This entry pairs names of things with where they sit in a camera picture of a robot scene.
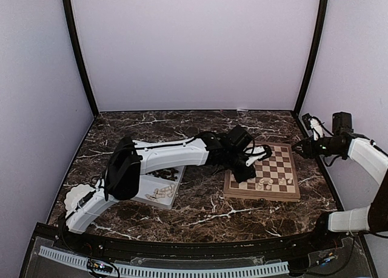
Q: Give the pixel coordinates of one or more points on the dark brown chess piece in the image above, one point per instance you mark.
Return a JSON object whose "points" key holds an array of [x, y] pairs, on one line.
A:
{"points": [[167, 174]]}

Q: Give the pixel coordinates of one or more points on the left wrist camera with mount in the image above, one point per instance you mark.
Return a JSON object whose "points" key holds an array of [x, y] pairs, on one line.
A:
{"points": [[257, 153]]}

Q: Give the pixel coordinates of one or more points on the black curved front rail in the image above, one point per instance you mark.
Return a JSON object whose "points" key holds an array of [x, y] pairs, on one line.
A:
{"points": [[283, 248]]}

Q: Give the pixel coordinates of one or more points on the wooden chess board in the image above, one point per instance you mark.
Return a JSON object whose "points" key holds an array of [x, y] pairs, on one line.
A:
{"points": [[279, 165]]}

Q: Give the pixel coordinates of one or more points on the white divided plastic tray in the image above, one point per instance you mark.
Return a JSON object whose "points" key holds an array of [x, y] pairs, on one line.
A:
{"points": [[159, 188]]}

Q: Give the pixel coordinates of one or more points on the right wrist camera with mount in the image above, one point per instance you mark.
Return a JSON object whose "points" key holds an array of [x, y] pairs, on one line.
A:
{"points": [[313, 124]]}

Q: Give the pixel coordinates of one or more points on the black left frame post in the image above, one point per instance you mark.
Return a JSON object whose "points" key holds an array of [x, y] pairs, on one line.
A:
{"points": [[71, 26]]}

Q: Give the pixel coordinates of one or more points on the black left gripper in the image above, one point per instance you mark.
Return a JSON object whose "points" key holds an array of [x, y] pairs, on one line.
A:
{"points": [[250, 174]]}

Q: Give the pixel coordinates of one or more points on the cream white chess piece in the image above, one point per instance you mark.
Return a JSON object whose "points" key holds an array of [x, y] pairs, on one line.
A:
{"points": [[169, 190], [156, 196]]}

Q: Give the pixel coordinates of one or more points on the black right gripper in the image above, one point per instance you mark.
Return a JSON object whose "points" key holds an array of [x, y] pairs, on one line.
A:
{"points": [[308, 144]]}

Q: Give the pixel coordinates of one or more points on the white scalloped ceramic bowl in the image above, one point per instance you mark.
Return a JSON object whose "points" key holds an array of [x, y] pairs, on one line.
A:
{"points": [[75, 195]]}

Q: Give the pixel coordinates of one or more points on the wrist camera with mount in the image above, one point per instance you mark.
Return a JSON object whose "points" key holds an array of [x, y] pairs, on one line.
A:
{"points": [[313, 124], [257, 153]]}

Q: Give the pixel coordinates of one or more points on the cream white chess queen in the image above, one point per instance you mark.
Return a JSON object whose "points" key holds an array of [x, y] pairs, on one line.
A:
{"points": [[269, 185]]}

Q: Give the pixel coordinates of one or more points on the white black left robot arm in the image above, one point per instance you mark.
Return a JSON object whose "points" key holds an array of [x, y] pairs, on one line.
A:
{"points": [[131, 160]]}

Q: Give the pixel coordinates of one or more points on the black right frame post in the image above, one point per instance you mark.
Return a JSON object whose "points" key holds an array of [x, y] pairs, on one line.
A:
{"points": [[313, 53]]}

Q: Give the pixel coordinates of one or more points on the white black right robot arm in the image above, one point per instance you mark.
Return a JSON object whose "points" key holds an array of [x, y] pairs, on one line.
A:
{"points": [[343, 142]]}

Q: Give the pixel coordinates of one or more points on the white slotted cable duct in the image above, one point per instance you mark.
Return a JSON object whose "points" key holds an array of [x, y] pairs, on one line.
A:
{"points": [[140, 267]]}

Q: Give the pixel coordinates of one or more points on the black frame post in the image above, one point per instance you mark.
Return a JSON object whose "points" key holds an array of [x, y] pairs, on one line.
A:
{"points": [[313, 53], [71, 26]]}

